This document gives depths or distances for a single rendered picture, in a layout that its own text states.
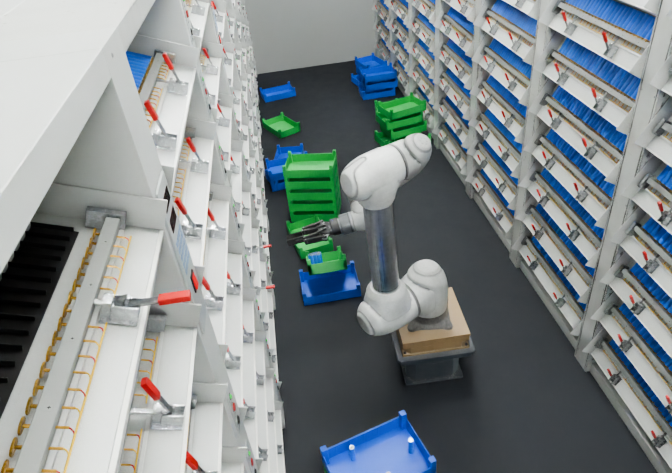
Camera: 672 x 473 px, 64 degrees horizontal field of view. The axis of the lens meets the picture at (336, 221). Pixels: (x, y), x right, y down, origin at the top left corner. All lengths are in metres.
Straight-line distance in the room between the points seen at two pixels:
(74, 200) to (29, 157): 0.34
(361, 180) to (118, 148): 1.04
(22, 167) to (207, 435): 0.68
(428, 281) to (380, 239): 0.34
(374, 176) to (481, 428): 1.15
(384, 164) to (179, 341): 1.00
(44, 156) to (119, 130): 0.26
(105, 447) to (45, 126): 0.28
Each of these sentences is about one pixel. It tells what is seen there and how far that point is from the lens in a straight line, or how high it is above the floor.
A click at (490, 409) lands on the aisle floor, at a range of 2.40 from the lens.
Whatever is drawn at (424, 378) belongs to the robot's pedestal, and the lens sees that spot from 2.44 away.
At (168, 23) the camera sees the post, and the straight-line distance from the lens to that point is 1.41.
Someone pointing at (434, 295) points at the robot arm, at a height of 0.47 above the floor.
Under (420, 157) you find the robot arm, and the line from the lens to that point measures 1.76.
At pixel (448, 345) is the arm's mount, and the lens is 2.29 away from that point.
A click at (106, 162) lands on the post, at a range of 0.76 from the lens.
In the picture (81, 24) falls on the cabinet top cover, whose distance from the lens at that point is 0.84.
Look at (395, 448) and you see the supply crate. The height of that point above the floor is 0.32.
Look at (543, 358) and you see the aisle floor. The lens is 2.61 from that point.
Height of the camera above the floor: 1.94
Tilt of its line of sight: 35 degrees down
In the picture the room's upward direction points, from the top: 6 degrees counter-clockwise
